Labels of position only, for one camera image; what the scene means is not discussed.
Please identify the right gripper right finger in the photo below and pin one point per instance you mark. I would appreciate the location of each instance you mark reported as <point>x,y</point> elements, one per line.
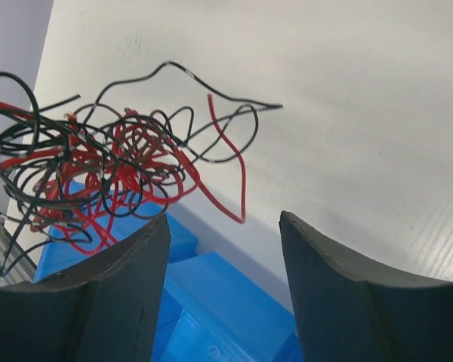
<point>349,307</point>

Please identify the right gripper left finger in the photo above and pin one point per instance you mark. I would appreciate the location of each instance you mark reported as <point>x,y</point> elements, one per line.
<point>104,308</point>

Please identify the blue three-compartment bin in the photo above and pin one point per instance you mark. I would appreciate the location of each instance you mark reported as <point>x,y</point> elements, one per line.
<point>210,311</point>

